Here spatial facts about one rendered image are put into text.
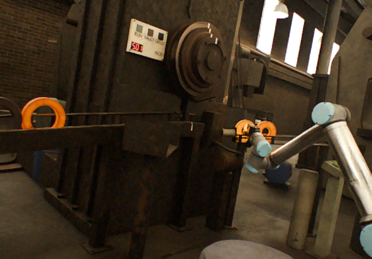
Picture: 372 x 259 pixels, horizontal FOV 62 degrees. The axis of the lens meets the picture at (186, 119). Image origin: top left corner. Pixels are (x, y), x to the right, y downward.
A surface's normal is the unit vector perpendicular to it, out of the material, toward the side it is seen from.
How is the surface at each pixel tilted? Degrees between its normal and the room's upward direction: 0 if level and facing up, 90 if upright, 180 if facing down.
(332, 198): 90
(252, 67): 92
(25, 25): 90
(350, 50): 90
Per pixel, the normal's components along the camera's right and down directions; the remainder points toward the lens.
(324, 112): -0.86, -0.20
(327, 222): -0.69, -0.08
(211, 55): 0.70, 0.15
